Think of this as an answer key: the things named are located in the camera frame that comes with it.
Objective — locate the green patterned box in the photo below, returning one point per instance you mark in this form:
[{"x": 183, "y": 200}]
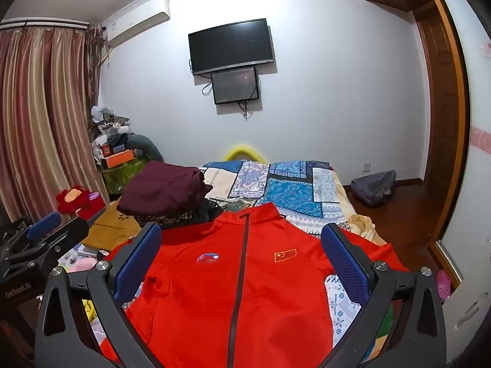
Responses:
[{"x": 122, "y": 178}]

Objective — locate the striped pink curtain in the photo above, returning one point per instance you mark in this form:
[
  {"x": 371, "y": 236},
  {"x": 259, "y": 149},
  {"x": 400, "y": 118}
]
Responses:
[{"x": 38, "y": 122}]

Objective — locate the pink slipper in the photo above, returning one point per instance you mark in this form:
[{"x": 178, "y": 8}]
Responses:
[{"x": 443, "y": 285}]

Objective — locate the dark patterned clothes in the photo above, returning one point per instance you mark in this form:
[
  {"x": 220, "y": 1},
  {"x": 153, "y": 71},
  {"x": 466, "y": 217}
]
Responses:
[{"x": 207, "y": 212}]

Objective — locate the red plush toy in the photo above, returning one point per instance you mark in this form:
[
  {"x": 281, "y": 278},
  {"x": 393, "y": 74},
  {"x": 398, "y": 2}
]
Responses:
[{"x": 73, "y": 195}]

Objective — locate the blue patchwork blanket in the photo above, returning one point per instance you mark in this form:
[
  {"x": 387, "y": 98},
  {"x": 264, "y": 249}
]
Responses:
[{"x": 291, "y": 195}]

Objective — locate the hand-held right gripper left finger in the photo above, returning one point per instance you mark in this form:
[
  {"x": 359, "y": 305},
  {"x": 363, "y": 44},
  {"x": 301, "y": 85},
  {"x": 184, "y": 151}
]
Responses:
[{"x": 138, "y": 264}]

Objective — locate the white air conditioner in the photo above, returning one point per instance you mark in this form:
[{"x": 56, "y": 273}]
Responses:
[{"x": 134, "y": 21}]

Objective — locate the pile of clutter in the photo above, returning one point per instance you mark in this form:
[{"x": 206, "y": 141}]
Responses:
[{"x": 107, "y": 130}]

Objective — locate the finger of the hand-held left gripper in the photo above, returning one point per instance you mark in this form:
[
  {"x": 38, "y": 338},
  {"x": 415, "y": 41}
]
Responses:
[
  {"x": 67, "y": 235},
  {"x": 44, "y": 225}
]

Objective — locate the mustard yellow garment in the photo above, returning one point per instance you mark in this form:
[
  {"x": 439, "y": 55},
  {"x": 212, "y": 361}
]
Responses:
[{"x": 107, "y": 226}]

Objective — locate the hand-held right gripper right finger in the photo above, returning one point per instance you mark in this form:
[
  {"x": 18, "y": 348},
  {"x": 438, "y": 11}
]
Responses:
[{"x": 343, "y": 264}]

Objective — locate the brown wooden door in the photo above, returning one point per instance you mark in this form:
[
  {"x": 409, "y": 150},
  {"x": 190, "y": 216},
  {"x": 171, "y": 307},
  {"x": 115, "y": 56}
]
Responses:
[{"x": 445, "y": 103}]

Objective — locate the red zip jacket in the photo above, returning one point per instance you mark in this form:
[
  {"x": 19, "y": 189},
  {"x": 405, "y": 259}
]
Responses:
[{"x": 207, "y": 295}]

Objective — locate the grey backpack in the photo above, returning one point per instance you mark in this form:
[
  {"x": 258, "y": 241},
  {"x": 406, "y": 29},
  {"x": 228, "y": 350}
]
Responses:
[{"x": 372, "y": 188}]

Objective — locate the small black wall monitor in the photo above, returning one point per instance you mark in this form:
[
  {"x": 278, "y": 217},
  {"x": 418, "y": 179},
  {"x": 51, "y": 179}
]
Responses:
[{"x": 234, "y": 84}]

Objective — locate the black wall television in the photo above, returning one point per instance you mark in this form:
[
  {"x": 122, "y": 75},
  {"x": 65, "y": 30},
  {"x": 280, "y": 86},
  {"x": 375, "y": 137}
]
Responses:
[{"x": 230, "y": 46}]

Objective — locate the grey green bag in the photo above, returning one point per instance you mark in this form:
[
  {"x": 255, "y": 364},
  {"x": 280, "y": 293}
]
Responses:
[{"x": 144, "y": 147}]

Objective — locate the folded maroon garment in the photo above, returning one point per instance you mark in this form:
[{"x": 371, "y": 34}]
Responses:
[{"x": 161, "y": 191}]

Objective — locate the pink wall sticker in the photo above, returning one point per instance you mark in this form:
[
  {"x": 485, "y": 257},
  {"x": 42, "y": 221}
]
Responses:
[{"x": 481, "y": 138}]

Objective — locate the orange box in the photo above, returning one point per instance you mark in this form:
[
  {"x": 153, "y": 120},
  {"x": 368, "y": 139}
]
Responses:
[{"x": 119, "y": 159}]

